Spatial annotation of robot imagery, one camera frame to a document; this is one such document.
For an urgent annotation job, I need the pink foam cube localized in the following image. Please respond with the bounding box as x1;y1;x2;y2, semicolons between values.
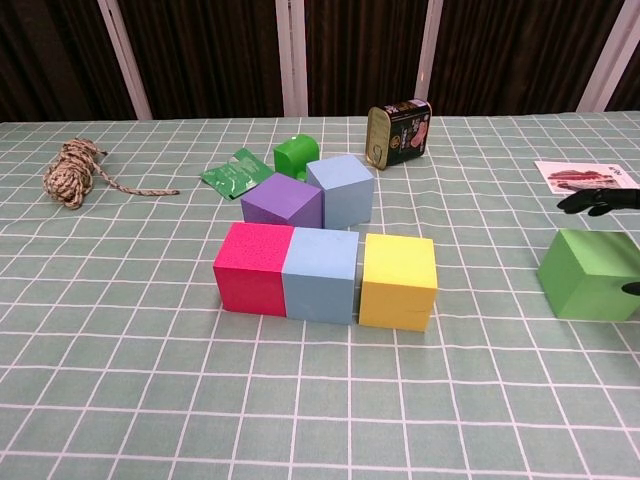
212;222;296;318

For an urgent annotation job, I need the braided rope bundle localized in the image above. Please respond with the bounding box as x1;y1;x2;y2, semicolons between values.
42;138;180;210

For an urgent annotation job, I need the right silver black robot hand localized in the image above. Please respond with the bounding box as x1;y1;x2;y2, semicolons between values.
557;187;640;297

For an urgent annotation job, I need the postcard with red building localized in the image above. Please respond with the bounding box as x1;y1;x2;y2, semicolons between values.
533;159;640;197

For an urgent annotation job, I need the green foil sachet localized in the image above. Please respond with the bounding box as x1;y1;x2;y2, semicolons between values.
200;147;275;202

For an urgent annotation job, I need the black luncheon meat tin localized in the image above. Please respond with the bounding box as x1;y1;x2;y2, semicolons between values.
365;98;433;172

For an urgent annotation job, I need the purple foam cube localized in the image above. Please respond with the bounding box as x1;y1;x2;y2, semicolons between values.
240;172;324;229

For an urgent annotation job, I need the light blue foam cube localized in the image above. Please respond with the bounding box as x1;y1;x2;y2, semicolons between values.
280;225;360;326
304;153;376;230

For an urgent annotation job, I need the yellow foam cube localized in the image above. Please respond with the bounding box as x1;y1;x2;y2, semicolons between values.
357;232;439;332

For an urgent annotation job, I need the green plastic building brick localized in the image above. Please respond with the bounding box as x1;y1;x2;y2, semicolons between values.
272;134;321;183

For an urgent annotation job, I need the green foam cube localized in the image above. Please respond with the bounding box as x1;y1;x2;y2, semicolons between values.
537;228;640;322

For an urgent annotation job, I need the white metal frame post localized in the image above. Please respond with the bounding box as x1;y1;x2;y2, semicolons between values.
276;0;309;118
412;0;444;109
577;0;640;112
97;0;153;121

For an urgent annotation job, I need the green checked tablecloth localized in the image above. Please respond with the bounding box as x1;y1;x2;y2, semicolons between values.
0;110;640;480

